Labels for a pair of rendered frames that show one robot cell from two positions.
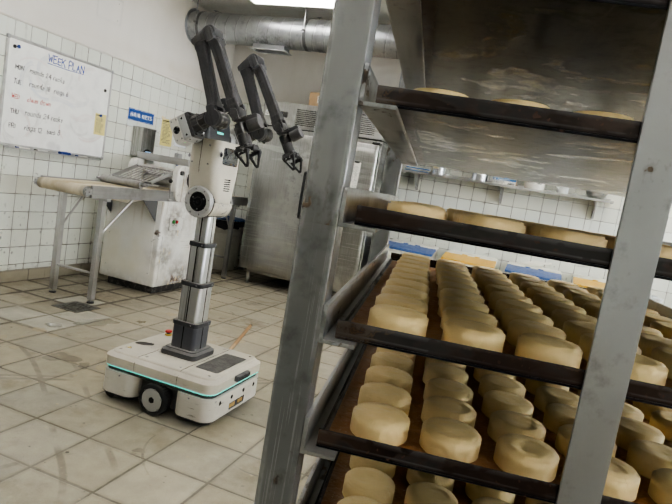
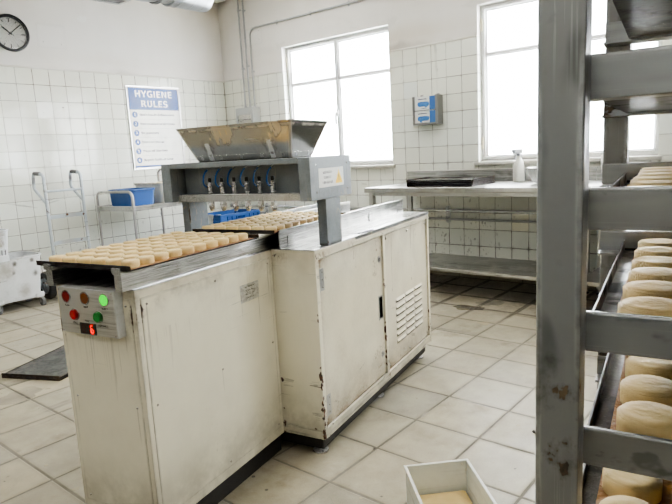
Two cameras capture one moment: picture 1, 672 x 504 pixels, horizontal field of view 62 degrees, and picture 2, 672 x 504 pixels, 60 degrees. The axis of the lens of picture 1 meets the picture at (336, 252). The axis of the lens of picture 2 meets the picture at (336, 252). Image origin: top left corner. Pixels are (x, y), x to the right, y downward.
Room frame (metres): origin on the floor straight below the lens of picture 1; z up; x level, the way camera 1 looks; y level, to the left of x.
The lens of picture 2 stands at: (1.04, 0.36, 1.19)
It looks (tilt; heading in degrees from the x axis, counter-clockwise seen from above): 10 degrees down; 291
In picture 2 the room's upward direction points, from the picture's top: 3 degrees counter-clockwise
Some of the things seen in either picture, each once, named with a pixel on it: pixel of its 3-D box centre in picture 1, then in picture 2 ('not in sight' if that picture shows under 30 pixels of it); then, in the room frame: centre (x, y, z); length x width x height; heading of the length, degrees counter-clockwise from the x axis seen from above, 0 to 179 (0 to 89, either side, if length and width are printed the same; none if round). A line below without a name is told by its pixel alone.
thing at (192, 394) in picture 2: not in sight; (186, 371); (2.28, -1.29, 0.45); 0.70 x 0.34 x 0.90; 83
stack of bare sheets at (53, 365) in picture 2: not in sight; (66, 358); (3.90, -2.26, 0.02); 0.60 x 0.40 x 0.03; 96
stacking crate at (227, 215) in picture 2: not in sight; (229, 220); (4.49, -5.26, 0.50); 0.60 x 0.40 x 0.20; 74
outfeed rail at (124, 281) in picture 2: not in sight; (302, 229); (2.06, -1.89, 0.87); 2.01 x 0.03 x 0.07; 83
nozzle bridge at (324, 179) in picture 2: not in sight; (257, 200); (2.22, -1.79, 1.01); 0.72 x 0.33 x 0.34; 173
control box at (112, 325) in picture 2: not in sight; (91, 310); (2.32, -0.93, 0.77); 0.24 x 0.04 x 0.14; 173
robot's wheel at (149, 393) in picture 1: (154, 398); not in sight; (2.63, 0.75, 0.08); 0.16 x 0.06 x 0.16; 71
